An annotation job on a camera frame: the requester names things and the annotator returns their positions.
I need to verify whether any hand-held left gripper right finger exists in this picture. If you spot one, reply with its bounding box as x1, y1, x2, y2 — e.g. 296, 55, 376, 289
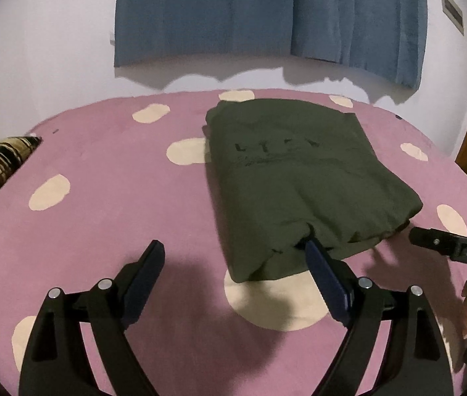
305, 238, 453, 396

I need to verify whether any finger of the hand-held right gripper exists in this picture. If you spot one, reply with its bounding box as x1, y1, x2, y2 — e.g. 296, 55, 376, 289
409, 226, 459, 259

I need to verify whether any pink polka dot bedsheet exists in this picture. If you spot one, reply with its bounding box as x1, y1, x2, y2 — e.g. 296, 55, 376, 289
0, 88, 467, 396

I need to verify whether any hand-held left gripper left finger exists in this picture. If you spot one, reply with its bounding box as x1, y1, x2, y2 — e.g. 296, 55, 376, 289
19, 239, 165, 396

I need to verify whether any white wall vent panel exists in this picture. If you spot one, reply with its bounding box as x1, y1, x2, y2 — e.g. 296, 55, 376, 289
440, 0, 465, 34

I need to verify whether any olive green jacket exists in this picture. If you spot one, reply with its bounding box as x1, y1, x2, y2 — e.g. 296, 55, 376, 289
204, 98, 424, 283

